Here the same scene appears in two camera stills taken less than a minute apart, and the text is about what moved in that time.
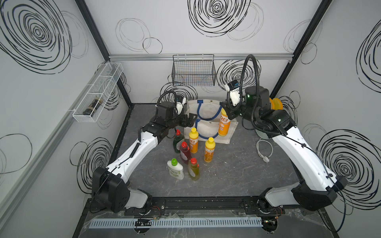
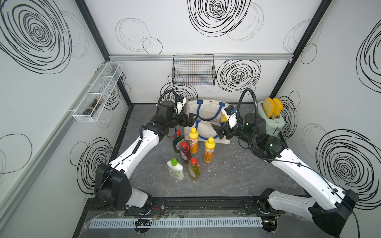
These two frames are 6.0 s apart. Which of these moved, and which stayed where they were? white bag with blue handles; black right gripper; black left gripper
Moved: black right gripper
Stayed: white bag with blue handles; black left gripper
